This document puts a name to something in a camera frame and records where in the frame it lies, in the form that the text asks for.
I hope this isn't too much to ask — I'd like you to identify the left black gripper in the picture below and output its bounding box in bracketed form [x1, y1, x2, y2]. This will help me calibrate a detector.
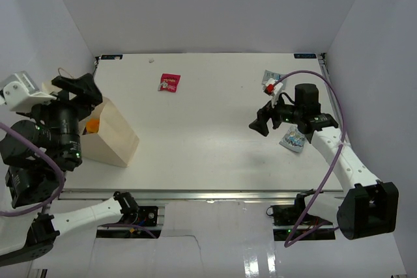
[24, 72, 107, 165]

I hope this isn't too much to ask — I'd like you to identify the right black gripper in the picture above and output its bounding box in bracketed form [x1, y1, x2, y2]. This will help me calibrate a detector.
[250, 90, 303, 137]

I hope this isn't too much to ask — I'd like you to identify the grey snack packet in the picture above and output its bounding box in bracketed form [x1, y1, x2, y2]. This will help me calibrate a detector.
[261, 70, 283, 89]
[280, 126, 306, 153]

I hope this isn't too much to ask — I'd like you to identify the orange mango candy bag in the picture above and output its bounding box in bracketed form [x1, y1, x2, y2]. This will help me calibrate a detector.
[84, 118, 100, 134]

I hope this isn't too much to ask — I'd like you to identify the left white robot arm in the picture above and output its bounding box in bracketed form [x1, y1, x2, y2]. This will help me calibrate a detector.
[1, 72, 139, 266]

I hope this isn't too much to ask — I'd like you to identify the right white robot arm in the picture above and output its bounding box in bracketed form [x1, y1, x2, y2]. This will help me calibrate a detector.
[249, 79, 399, 240]

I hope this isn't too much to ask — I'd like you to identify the beige paper bag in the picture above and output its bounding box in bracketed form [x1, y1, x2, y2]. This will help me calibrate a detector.
[42, 68, 140, 168]

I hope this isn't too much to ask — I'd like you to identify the small pink snack packet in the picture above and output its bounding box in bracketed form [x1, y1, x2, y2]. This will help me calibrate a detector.
[158, 74, 180, 93]

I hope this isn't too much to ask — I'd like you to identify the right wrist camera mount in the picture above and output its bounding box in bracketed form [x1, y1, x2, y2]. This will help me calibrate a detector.
[263, 78, 284, 108]

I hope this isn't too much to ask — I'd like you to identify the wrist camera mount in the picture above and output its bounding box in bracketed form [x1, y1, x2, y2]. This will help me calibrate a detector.
[263, 78, 284, 108]
[1, 71, 57, 113]

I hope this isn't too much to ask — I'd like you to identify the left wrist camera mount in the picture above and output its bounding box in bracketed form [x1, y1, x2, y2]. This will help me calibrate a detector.
[1, 71, 57, 113]

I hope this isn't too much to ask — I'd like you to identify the aluminium table rail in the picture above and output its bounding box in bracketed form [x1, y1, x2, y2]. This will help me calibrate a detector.
[58, 189, 346, 201]

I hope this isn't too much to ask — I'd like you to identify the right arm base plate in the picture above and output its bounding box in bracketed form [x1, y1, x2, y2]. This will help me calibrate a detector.
[265, 205, 336, 242]

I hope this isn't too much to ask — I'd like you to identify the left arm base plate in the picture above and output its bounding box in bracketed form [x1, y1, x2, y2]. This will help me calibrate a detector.
[96, 206, 161, 239]

